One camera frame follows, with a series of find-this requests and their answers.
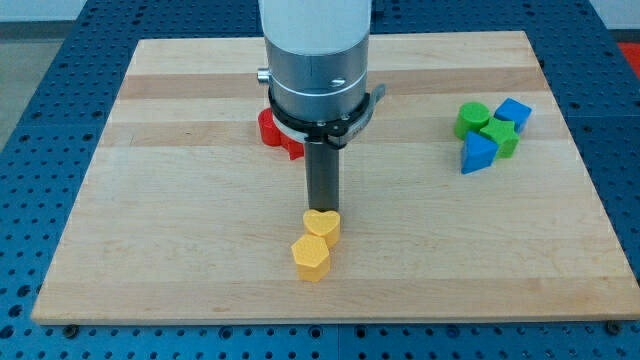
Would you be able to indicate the black clamp ring mount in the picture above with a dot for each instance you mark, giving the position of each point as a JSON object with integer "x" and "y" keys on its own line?
{"x": 337, "y": 133}

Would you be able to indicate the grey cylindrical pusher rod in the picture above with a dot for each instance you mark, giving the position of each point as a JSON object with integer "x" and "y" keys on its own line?
{"x": 322, "y": 176}

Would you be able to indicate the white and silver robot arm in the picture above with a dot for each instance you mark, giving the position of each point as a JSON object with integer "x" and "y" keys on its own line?
{"x": 317, "y": 54}

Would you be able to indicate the red star block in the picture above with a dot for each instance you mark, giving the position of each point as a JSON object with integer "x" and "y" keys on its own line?
{"x": 295, "y": 149}

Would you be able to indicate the red cylinder block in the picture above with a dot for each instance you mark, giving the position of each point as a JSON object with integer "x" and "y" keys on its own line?
{"x": 269, "y": 132}

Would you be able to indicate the yellow heart block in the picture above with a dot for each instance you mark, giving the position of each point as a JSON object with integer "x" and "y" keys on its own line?
{"x": 325, "y": 224}

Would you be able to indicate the yellow hexagon block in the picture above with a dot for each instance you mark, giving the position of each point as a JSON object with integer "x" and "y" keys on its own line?
{"x": 312, "y": 258}

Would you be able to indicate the green cylinder block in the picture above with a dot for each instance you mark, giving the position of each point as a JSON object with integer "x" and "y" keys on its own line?
{"x": 472, "y": 116}

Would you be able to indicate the blue triangle block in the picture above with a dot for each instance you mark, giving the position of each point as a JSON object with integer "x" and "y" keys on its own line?
{"x": 477, "y": 153}

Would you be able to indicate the wooden board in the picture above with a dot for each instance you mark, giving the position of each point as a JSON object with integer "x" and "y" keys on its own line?
{"x": 186, "y": 217}

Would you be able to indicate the green star block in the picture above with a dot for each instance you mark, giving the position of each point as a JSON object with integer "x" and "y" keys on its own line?
{"x": 502, "y": 133}

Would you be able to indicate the blue cube block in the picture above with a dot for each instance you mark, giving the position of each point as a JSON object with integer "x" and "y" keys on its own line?
{"x": 514, "y": 111}

